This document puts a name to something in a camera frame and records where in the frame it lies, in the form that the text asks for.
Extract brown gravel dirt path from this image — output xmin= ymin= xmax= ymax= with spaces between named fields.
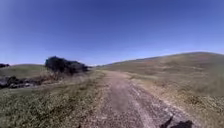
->
xmin=78 ymin=69 xmax=204 ymax=128

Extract dark clump of trees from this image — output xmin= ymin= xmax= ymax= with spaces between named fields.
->
xmin=44 ymin=55 xmax=90 ymax=75

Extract dry grass hillside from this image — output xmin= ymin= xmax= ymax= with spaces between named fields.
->
xmin=96 ymin=51 xmax=224 ymax=128

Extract green grass field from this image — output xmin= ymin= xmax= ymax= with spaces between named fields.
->
xmin=0 ymin=63 xmax=108 ymax=128

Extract low dark bushes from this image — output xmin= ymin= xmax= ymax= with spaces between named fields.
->
xmin=0 ymin=75 xmax=48 ymax=90

